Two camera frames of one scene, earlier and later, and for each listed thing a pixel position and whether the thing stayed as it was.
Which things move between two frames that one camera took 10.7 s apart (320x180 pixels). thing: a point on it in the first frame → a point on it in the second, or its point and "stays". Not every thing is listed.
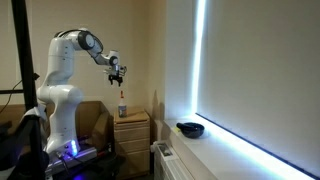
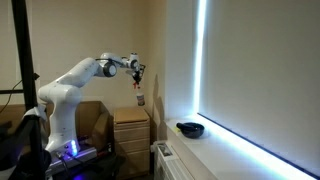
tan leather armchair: x=93 y=121 stays
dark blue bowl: x=191 y=130 stays
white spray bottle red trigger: x=122 y=108 → x=139 y=95
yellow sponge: x=176 y=130 stays
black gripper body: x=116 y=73 → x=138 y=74
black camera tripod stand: x=28 y=78 stays
